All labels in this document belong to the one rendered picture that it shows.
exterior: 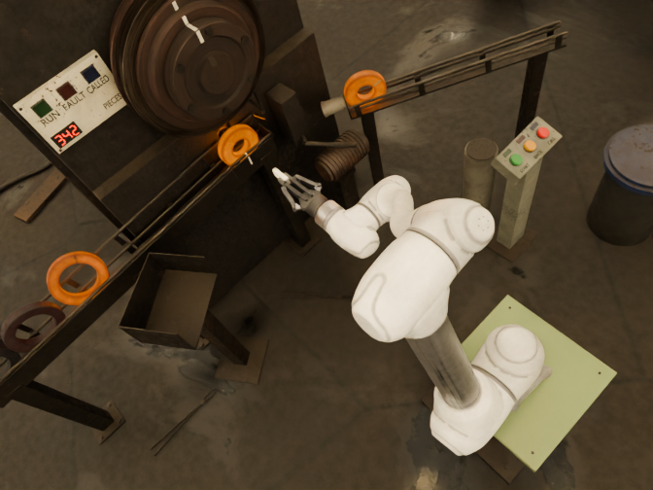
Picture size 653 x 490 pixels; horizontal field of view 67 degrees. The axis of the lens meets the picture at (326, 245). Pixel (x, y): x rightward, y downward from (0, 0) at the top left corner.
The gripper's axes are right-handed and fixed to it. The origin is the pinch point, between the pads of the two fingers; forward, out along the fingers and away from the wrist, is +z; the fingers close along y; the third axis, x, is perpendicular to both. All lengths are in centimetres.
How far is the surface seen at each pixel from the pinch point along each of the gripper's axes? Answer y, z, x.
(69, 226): -72, 129, -86
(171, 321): -58, -5, -15
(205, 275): -39.7, -0.7, -13.8
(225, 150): -5.5, 23.4, 0.4
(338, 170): 25.6, 2.8, -26.1
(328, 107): 35.5, 14.8, -7.3
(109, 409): -106, 20, -76
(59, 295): -78, 26, -6
